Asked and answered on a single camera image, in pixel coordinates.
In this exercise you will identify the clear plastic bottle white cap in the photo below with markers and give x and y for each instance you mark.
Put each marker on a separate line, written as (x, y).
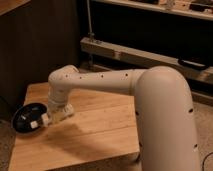
(38, 122)

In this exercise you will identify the wooden table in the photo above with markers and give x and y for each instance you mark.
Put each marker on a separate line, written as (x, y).
(103, 126)

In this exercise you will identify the black ceramic bowl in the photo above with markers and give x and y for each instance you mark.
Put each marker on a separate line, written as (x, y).
(27, 119)

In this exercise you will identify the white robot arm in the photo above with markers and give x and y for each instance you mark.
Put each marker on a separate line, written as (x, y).
(163, 107)

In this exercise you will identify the metal pole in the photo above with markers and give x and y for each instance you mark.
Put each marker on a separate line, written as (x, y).
(91, 34)

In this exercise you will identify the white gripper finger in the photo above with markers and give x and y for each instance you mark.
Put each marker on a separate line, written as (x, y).
(45, 119)

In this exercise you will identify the wooden shelf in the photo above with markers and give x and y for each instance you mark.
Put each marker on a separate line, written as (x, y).
(176, 7)

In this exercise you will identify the grey metal beam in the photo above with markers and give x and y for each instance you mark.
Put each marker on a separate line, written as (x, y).
(143, 58)

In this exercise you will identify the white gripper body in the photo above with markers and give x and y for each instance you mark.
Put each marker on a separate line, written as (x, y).
(60, 109)

